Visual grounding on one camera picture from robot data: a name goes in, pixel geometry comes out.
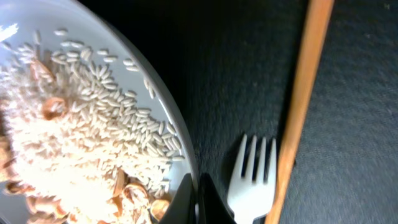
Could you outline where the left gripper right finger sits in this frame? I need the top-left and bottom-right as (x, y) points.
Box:
(198, 173), (235, 224)

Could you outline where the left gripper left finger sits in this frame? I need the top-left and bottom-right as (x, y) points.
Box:
(159, 174), (196, 224)

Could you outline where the grey plate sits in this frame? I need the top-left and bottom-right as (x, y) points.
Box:
(0, 0), (200, 224)

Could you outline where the white plastic fork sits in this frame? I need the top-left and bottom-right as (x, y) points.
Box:
(227, 135), (277, 224)

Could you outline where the rice pile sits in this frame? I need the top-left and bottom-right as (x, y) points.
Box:
(0, 27), (186, 224)

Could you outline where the wooden chopstick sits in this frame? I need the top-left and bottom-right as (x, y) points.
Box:
(265, 0), (335, 224)

